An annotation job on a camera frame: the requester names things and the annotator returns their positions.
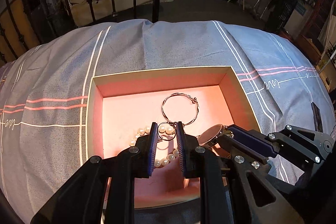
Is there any silver twisted bangle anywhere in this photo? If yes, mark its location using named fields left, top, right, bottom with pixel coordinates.
left=161, top=93, right=201, bottom=126

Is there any thin silver charm bracelet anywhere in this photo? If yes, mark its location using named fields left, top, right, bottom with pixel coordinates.
left=157, top=122, right=177, bottom=143

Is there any black phone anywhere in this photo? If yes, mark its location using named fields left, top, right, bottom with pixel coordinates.
left=310, top=102, right=324, bottom=133

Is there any wristwatch with tan strap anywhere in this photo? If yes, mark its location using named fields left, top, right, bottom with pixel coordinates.
left=196, top=123, right=235, bottom=149

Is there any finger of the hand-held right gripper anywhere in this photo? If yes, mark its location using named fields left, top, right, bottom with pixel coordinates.
left=217, top=134, right=270, bottom=171
left=227, top=124, right=333, bottom=164

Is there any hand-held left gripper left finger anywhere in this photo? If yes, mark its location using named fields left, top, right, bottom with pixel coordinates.
left=30, top=122, right=159, bottom=224

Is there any grey box with pink lining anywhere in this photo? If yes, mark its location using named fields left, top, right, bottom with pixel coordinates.
left=88, top=66, right=262, bottom=210

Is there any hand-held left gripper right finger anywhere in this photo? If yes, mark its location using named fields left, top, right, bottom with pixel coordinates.
left=175, top=121, right=305, bottom=224

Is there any orange wooden panel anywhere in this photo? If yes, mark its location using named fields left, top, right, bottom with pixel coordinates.
left=0, top=0, right=40, bottom=57

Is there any white pearl bracelet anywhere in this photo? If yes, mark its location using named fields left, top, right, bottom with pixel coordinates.
left=129, top=122, right=181, bottom=168

